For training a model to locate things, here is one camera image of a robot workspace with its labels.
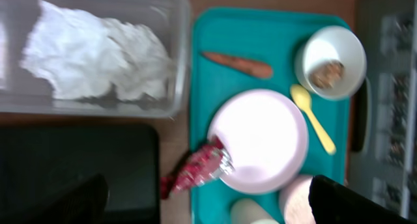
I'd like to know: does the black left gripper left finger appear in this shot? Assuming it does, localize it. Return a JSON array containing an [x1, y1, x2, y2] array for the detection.
[[29, 175, 109, 224]]

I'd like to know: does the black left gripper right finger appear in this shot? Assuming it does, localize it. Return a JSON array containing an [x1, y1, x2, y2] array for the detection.
[[308, 175, 410, 224]]

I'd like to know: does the white plastic cup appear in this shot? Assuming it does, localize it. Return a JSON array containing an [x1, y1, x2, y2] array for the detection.
[[230, 199, 280, 224]]

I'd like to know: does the red foil wrapper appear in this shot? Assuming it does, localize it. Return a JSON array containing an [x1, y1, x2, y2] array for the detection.
[[160, 135, 235, 200]]

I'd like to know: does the brown food lump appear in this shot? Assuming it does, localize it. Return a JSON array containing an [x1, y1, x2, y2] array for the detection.
[[309, 61, 345, 89]]

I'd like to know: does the white bowl with food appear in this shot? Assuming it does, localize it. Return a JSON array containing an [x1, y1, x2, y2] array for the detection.
[[294, 25, 367, 100]]

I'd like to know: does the white napkin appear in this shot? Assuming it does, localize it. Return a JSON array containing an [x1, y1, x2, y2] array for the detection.
[[20, 0, 171, 101]]

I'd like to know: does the orange carrot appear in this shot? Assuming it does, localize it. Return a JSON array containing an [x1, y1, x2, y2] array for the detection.
[[202, 51, 273, 79]]

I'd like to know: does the grey dishwasher rack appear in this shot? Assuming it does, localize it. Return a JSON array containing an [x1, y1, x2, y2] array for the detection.
[[348, 0, 416, 221]]

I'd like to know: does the black plastic tray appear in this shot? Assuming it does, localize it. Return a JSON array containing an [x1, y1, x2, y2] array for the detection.
[[1, 124, 160, 223]]

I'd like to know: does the large white plate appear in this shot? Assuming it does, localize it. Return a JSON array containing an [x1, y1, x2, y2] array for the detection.
[[207, 89, 309, 194]]

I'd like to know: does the yellow plastic spoon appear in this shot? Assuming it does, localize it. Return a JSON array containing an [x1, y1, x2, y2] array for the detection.
[[290, 84, 336, 155]]

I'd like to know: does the clear plastic bin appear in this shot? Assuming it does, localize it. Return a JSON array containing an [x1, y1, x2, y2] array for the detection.
[[1, 0, 190, 118]]

